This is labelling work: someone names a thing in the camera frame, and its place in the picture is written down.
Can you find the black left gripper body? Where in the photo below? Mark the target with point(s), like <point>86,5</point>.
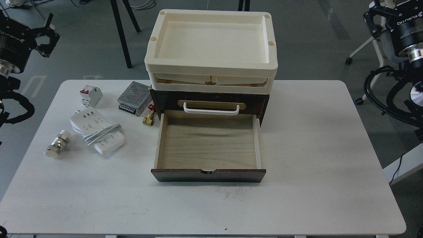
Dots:
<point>16,43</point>

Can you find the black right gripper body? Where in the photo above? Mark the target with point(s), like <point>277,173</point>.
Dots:
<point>406,33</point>

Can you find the white power strip with cable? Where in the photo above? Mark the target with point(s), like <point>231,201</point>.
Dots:
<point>97,131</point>

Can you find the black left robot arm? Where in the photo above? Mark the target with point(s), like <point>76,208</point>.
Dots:
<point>46,41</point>

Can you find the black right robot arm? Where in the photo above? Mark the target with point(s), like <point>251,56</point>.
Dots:
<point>404,100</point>

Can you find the white office chair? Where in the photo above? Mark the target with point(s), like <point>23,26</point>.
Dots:
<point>387,46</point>

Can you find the white red circuit breaker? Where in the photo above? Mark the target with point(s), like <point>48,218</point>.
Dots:
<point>90,96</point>

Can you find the black table leg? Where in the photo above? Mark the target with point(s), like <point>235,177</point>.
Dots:
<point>120,29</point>

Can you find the silver white pipe fitting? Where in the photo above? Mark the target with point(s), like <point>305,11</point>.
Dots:
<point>58,145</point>

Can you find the metal mesh power supply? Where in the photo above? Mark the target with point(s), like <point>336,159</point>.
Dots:
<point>135,99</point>

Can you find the cream plastic tray lower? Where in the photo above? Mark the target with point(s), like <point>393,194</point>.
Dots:
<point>211,84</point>

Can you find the cream plastic tray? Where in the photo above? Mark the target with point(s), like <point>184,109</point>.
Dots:
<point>214,43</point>
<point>211,84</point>

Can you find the cream plastic tray top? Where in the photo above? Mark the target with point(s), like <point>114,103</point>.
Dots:
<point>214,43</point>

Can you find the open wooden drawer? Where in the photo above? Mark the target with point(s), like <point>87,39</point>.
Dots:
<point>208,148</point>

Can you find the brass valve red handle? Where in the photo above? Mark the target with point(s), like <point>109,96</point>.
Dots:
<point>149,120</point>

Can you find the white drawer handle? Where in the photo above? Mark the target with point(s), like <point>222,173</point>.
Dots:
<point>211,112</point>

